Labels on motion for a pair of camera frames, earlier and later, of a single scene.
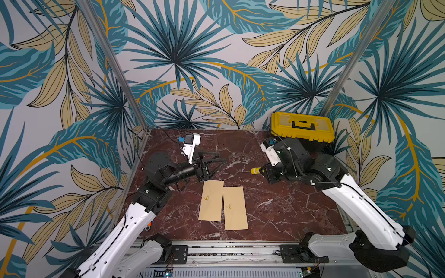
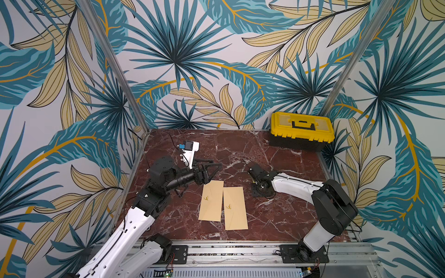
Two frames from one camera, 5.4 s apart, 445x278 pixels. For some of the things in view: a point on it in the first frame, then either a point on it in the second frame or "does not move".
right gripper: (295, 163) -> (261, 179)
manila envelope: (211, 200) does not move
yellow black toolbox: (302, 126) does not move
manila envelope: (234, 208) does not move
